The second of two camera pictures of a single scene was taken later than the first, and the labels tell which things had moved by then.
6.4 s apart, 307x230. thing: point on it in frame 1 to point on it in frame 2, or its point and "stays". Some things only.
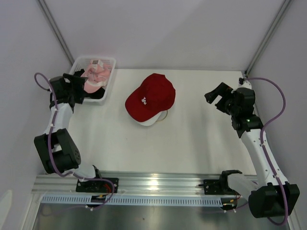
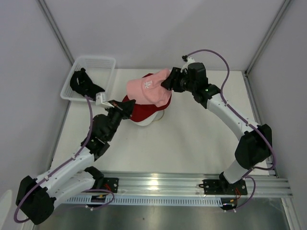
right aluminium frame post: [269, 36] stays
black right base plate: [212, 187] stays
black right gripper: [222, 90] to [169, 83]
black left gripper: [78, 84] to [127, 108]
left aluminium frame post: [56, 29] stays
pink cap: [98, 74] to [148, 90]
